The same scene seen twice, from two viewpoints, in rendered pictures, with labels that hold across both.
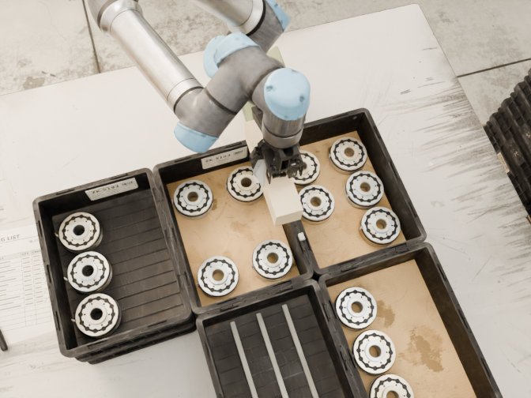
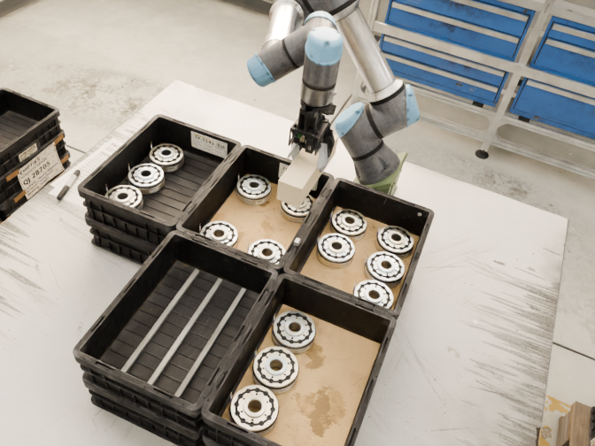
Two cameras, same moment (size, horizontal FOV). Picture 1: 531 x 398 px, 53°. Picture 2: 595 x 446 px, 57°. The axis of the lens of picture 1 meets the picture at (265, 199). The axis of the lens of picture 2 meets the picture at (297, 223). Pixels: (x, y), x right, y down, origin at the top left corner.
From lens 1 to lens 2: 80 cm
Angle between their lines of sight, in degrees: 30
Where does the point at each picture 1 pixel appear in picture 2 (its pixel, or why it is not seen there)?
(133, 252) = (184, 190)
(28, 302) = not seen: hidden behind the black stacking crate
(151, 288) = (171, 214)
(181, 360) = not seen: hidden behind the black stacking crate
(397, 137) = (461, 284)
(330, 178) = (366, 248)
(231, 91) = (297, 39)
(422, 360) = (311, 414)
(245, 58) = (318, 21)
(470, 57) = not seen: outside the picture
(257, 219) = (284, 232)
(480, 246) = (465, 412)
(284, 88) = (320, 34)
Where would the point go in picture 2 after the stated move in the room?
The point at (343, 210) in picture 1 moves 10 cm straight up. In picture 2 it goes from (355, 272) to (362, 248)
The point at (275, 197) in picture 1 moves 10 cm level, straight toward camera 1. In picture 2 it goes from (290, 171) to (258, 187)
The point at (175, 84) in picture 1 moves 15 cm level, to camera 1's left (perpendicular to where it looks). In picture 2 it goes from (274, 35) to (235, 10)
